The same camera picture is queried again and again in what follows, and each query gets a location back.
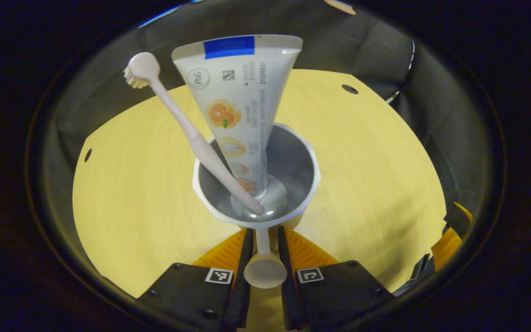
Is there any black backdrop cloth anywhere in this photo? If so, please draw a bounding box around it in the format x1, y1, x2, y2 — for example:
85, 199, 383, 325
30, 0, 501, 296

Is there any light wooden desktop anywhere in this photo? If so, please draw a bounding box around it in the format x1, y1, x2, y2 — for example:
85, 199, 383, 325
72, 69, 447, 332

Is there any white toothpaste tube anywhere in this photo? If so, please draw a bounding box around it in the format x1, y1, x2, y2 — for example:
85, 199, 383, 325
171, 35, 303, 199

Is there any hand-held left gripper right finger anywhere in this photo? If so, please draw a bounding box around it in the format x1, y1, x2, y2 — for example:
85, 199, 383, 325
277, 225, 396, 331

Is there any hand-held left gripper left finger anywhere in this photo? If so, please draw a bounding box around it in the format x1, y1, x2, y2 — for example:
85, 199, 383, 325
136, 227, 254, 332

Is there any pale pink toothbrush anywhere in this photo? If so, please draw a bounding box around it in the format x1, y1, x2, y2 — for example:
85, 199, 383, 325
124, 52, 265, 216

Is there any white cup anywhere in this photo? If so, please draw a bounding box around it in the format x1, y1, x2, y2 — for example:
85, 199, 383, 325
192, 122, 321, 290

